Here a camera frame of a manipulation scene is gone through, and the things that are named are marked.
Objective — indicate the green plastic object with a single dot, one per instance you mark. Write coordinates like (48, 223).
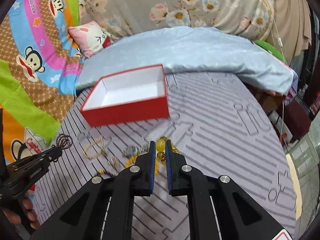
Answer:
(271, 49)

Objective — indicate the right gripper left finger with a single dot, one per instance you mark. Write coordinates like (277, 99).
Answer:
(103, 208)

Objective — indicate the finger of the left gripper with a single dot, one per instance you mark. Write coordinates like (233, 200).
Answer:
(52, 154)

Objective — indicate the beige curtain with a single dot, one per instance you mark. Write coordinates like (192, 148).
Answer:
(291, 32)

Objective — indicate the grey striped bed sheet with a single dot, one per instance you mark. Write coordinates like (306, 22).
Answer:
(215, 122)

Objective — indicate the grey floral blanket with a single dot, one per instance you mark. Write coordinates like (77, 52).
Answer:
(251, 19)

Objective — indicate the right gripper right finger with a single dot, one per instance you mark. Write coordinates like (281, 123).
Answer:
(218, 207)

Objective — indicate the silver wrist watch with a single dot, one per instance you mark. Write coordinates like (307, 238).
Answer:
(130, 151)

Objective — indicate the light blue quilt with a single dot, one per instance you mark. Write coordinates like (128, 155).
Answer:
(185, 49)

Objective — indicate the pink bunny pillow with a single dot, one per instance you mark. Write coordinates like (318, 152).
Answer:
(90, 38)

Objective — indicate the colourful monkey cartoon blanket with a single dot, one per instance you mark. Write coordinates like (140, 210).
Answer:
(40, 64)

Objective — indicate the red white cardboard box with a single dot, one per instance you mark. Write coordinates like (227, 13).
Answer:
(131, 95)

